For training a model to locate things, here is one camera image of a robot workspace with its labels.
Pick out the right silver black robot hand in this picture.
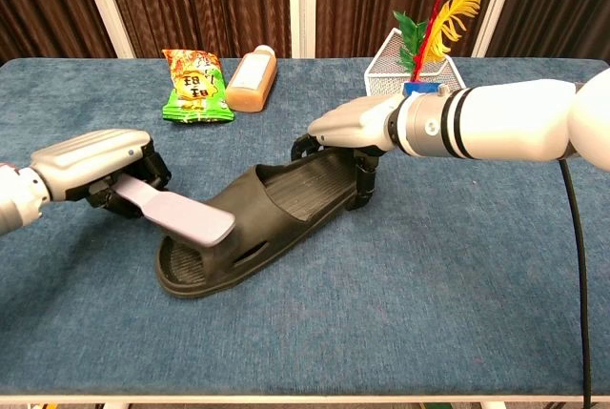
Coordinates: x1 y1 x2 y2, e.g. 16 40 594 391
291 93 406 213

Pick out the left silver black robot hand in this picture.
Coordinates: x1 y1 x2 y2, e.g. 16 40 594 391
29 128 172 219

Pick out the lilac handled bristle brush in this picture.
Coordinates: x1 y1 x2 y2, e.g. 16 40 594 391
113 175 237 249

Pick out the black rubber slipper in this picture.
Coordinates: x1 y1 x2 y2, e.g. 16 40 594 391
154 144 377 300

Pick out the blue plastic block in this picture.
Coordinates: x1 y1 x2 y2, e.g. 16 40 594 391
402 80 442 98

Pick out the orange liquid plastic bottle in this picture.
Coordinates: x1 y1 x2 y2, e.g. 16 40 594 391
224 45 278 113

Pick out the green orange snack bag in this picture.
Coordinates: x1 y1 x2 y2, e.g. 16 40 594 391
161 49 236 125

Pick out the colourful feather shuttlecock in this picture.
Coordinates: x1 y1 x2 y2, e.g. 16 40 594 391
392 0 482 84

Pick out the blue fabric table cover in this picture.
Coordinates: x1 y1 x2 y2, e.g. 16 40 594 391
0 56 610 399

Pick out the white wire mesh basket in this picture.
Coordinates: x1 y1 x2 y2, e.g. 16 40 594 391
363 27 468 96

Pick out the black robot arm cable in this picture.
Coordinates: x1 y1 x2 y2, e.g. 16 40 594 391
558 158 595 409

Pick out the white table frame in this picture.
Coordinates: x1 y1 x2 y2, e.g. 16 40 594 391
0 394 610 409

